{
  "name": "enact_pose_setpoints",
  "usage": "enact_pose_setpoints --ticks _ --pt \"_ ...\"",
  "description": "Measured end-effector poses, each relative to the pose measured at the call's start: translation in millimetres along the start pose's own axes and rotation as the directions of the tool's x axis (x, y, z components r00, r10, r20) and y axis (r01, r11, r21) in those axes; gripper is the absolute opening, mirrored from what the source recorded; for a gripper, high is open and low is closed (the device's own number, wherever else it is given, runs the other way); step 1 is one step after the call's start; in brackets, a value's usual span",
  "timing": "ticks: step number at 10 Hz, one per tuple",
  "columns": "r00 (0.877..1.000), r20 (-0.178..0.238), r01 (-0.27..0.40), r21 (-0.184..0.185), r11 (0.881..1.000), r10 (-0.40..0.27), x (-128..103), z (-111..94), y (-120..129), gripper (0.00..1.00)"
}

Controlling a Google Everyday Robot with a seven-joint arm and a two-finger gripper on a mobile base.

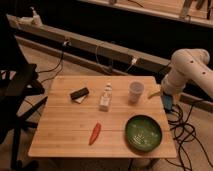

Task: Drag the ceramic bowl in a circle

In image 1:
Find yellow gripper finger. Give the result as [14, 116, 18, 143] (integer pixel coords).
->
[147, 91, 161, 99]

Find green ceramic bowl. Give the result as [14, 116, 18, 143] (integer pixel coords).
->
[125, 115, 162, 152]

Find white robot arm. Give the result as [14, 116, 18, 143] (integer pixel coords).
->
[148, 49, 213, 100]

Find blue box on floor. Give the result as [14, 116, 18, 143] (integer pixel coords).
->
[163, 95, 173, 111]

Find translucent plastic cup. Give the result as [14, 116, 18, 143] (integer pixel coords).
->
[129, 81, 144, 103]

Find small clear glass bottle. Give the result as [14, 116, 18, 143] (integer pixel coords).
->
[99, 83, 112, 112]

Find red chili pepper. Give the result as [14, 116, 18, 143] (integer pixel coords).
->
[89, 123, 101, 145]

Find black and white eraser block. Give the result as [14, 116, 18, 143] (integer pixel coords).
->
[70, 87, 89, 103]

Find wooden bamboo table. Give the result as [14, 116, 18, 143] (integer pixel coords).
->
[28, 76, 177, 158]

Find black chair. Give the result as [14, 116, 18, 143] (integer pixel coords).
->
[0, 11, 47, 171]

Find white spray bottle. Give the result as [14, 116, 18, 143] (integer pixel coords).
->
[31, 7, 43, 27]

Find black floor cables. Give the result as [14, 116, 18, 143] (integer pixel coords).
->
[165, 99, 213, 171]

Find grey metal rail beam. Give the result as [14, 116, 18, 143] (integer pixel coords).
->
[6, 13, 213, 91]

